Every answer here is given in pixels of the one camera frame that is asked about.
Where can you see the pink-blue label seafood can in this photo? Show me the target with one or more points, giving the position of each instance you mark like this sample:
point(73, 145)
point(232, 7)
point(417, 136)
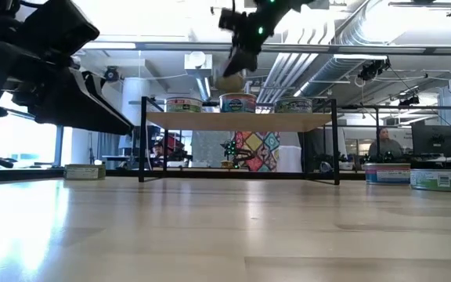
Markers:
point(387, 174)
point(237, 103)

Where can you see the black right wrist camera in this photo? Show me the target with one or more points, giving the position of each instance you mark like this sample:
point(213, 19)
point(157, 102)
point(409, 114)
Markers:
point(231, 19)

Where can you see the wooden shelf black frame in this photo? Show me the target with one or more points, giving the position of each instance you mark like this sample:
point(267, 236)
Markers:
point(241, 121)

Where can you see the white cloth cover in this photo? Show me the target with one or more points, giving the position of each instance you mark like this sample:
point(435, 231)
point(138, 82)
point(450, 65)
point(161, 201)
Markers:
point(290, 154)

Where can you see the black background railing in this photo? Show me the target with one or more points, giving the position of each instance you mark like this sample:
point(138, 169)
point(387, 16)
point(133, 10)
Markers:
point(405, 106)

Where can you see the silver-lid green-label can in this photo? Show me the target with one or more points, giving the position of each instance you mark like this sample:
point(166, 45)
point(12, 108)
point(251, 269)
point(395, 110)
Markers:
point(442, 181)
point(293, 105)

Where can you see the black background monitor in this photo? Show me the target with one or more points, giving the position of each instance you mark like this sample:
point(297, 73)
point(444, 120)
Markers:
point(439, 141)

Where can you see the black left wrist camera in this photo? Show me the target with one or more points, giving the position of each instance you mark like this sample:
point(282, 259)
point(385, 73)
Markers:
point(61, 27)

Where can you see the colourful patterned cloth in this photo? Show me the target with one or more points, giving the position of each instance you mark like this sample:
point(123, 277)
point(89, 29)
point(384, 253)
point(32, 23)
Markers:
point(257, 150)

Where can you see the white ceiling vent box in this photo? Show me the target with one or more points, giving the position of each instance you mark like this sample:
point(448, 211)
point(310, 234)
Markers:
point(198, 64)

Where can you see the black ceiling camera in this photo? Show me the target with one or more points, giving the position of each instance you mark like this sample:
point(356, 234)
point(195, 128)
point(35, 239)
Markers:
point(372, 69)
point(409, 100)

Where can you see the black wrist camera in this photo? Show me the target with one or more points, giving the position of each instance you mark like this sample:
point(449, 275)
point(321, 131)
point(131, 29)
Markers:
point(61, 27)
point(231, 19)

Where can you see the black metal table frame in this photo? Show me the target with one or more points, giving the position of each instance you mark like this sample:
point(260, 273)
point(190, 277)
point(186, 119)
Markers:
point(26, 175)

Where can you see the person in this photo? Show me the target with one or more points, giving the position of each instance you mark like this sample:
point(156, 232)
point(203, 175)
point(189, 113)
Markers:
point(385, 145)

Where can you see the silver-lid seafood can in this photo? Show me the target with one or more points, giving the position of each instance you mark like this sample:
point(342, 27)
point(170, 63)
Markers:
point(184, 105)

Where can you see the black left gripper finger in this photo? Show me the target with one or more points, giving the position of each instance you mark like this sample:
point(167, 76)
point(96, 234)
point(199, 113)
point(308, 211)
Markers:
point(76, 113)
point(95, 84)

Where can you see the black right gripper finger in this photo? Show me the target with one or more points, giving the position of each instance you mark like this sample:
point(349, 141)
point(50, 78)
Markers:
point(241, 60)

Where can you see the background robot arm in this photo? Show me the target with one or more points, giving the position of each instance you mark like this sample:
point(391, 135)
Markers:
point(233, 150)

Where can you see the grey overhead beam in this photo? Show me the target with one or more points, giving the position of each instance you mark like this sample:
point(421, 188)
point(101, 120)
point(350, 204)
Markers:
point(170, 46)

